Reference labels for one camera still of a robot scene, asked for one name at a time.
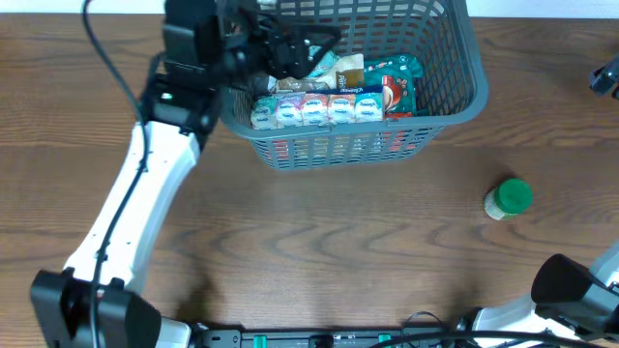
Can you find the green Nescafe coffee bag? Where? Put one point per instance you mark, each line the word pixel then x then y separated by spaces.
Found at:
pixel 397 74

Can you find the orange spaghetti pasta packet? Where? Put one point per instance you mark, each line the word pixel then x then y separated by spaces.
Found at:
pixel 343 148

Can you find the teal small packet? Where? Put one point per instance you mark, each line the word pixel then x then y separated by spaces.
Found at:
pixel 324 65

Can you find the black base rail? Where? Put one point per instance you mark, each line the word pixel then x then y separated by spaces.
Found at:
pixel 238 338

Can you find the beige cookie snack bag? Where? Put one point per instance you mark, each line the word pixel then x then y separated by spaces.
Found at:
pixel 348 71

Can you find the green lid spice jar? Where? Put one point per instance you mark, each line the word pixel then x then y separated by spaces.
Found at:
pixel 509 199

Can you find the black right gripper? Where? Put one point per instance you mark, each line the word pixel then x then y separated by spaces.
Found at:
pixel 604 80

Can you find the grey plastic shopping basket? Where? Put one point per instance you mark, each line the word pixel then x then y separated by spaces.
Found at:
pixel 451 89

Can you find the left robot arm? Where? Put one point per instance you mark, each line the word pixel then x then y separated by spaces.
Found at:
pixel 209 48

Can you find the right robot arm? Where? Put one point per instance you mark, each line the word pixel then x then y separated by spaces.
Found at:
pixel 567 300

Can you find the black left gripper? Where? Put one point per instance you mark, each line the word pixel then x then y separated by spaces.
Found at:
pixel 281 49

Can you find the Kleenex tissue multipack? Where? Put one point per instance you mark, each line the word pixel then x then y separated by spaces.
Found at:
pixel 319 108

